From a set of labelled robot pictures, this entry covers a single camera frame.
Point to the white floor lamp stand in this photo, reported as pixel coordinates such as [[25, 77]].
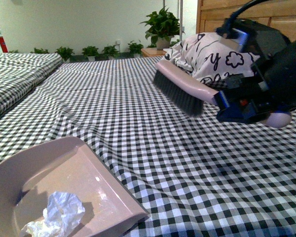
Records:
[[181, 19]]

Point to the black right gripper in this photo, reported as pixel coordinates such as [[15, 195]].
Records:
[[272, 88]]

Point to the beige plastic dustpan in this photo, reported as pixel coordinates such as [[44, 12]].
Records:
[[28, 178]]

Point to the large potted green plant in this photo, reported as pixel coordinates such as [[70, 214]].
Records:
[[152, 21]]

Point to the small potted plant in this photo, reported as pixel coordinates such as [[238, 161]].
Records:
[[110, 51], [65, 52], [91, 52], [135, 48]]

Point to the white paper ball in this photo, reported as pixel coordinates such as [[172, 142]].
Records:
[[63, 214]]

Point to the wooden bed frame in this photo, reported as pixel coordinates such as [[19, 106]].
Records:
[[278, 14]]

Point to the white cartoon print pillow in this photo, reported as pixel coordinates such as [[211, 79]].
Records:
[[204, 58]]

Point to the beige hand brush black bristles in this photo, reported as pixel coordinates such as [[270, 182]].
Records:
[[187, 93]]

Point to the black white checkered bed sheet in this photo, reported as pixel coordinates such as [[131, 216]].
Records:
[[196, 176]]

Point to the far wooden nightstand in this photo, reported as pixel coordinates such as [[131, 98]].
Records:
[[152, 52]]

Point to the folded checkered blanket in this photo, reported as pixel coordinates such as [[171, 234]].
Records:
[[21, 72]]

